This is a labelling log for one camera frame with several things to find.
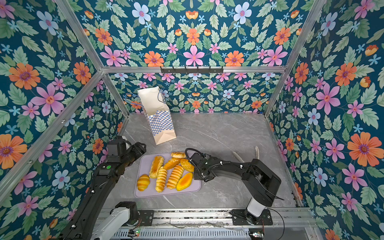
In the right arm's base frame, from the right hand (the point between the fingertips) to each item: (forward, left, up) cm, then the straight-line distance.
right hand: (196, 175), depth 86 cm
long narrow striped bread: (-4, +19, +4) cm, 20 cm away
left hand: (+9, +27, +20) cm, 35 cm away
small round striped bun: (-4, +30, +2) cm, 30 cm away
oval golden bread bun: (+4, +6, +4) cm, 8 cm away
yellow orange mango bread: (-5, +7, +3) cm, 8 cm away
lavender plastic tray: (+7, +30, +4) cm, 32 cm away
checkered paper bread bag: (+49, +31, +12) cm, 59 cm away
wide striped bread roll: (-1, +12, +3) cm, 12 cm away
